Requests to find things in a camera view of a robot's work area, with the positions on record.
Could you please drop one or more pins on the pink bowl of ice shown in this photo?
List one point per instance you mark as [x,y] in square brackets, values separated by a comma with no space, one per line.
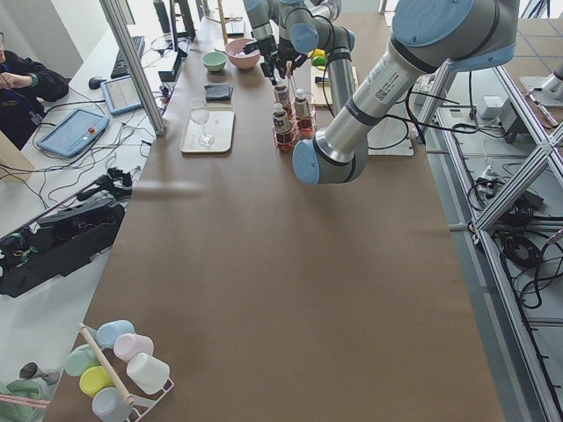
[238,57]

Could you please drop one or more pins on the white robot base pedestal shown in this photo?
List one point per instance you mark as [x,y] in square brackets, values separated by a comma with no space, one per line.
[391,137]

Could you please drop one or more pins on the rack of pastel cups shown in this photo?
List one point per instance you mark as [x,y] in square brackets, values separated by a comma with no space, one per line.
[117,369]

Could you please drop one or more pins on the green bowl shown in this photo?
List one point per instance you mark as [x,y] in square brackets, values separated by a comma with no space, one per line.
[214,61]

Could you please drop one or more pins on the wooden cup tree stand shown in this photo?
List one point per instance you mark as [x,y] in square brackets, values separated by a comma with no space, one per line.
[232,24]

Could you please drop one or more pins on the copper wire bottle basket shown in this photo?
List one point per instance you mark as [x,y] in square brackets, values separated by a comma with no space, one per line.
[297,134]

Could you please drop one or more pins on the green lime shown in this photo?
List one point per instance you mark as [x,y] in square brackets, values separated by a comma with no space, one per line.
[318,61]

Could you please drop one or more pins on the clear wine glass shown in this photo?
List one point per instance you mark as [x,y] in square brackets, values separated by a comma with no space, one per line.
[199,114]

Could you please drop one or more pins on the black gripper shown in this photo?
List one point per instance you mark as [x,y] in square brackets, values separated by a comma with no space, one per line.
[266,47]
[285,50]

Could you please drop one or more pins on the cream rabbit tray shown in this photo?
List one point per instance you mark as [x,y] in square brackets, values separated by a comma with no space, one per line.
[220,125]

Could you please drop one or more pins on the person in black jacket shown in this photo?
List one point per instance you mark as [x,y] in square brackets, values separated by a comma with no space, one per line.
[24,83]

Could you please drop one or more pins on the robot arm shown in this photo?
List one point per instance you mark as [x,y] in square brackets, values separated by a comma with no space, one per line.
[260,14]
[424,35]

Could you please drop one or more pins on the folded grey cloth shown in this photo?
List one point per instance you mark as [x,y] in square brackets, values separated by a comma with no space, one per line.
[218,92]

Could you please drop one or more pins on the tea bottle white cap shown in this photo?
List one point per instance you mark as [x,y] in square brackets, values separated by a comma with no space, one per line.
[282,128]
[281,95]
[302,110]

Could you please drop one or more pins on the bamboo cutting board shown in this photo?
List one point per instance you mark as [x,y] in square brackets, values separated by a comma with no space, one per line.
[319,83]

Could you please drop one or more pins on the black keyboard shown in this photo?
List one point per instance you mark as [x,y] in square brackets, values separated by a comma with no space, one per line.
[120,67]

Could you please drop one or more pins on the teach pendant tablet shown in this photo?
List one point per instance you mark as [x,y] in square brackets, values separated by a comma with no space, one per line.
[74,134]

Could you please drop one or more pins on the yellow lemon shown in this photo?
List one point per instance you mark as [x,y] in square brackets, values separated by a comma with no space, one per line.
[317,52]

